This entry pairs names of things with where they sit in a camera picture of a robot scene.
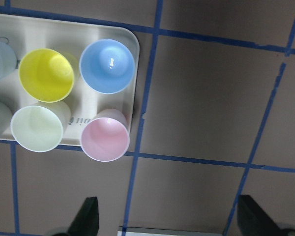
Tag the pink plastic cup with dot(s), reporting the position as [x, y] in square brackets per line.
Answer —
[106, 137]

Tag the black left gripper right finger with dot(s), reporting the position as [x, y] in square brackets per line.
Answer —
[253, 221]

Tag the blue plastic cup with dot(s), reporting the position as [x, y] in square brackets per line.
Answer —
[8, 60]
[107, 66]

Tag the green plastic cup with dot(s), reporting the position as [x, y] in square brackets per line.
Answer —
[40, 127]

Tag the yellow plastic cup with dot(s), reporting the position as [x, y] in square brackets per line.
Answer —
[48, 75]

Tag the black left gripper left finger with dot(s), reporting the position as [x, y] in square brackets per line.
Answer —
[86, 221]

